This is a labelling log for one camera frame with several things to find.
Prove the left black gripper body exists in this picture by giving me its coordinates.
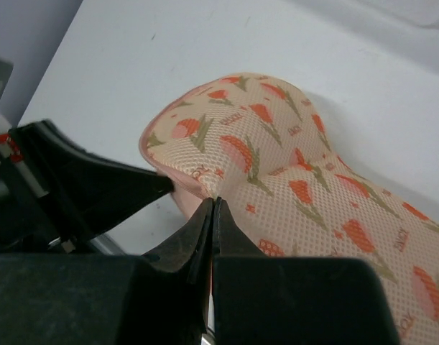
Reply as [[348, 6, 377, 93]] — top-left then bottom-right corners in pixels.
[[0, 120, 93, 252]]

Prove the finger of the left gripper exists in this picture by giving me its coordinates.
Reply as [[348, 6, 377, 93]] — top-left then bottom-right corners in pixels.
[[42, 120, 174, 236]]

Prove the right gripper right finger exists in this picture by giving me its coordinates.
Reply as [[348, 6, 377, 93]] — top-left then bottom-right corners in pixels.
[[212, 198, 265, 259]]

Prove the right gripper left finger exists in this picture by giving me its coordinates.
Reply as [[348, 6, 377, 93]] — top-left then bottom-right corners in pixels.
[[142, 198, 214, 284]]

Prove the peach floral laundry bag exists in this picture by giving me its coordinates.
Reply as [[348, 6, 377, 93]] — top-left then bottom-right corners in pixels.
[[139, 73, 439, 344]]

